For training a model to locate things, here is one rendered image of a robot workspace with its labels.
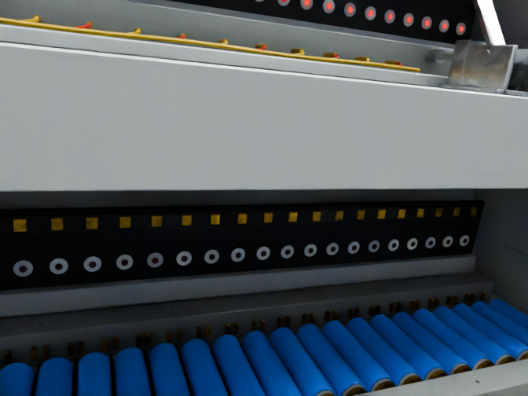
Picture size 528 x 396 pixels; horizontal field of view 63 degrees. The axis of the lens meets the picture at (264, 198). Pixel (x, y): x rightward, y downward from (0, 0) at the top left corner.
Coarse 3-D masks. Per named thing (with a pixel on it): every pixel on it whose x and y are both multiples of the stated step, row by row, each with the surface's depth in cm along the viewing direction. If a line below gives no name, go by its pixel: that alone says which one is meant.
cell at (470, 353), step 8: (416, 312) 35; (424, 312) 34; (416, 320) 34; (424, 320) 34; (432, 320) 34; (440, 320) 34; (432, 328) 33; (440, 328) 33; (448, 328) 32; (440, 336) 32; (448, 336) 32; (456, 336) 32; (448, 344) 31; (456, 344) 31; (464, 344) 31; (456, 352) 31; (464, 352) 30; (472, 352) 30; (480, 352) 30; (464, 360) 30; (472, 360) 30; (480, 360) 29; (488, 360) 30; (472, 368) 29
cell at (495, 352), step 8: (440, 312) 35; (448, 312) 35; (448, 320) 34; (456, 320) 34; (464, 320) 34; (456, 328) 33; (464, 328) 33; (472, 328) 33; (464, 336) 33; (472, 336) 32; (480, 336) 32; (472, 344) 32; (480, 344) 31; (488, 344) 31; (496, 344) 31; (488, 352) 31; (496, 352) 30; (504, 352) 30; (496, 360) 30
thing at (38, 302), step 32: (448, 256) 41; (512, 256) 41; (32, 288) 28; (64, 288) 29; (96, 288) 29; (128, 288) 30; (160, 288) 31; (192, 288) 32; (224, 288) 33; (256, 288) 34; (288, 288) 35; (512, 288) 41
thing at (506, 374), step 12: (468, 372) 27; (480, 372) 27; (492, 372) 27; (504, 372) 27; (516, 372) 28; (408, 384) 25; (420, 384) 26; (432, 384) 26; (444, 384) 26; (456, 384) 26; (468, 384) 26; (480, 384) 26; (492, 384) 26; (504, 384) 26; (516, 384) 26
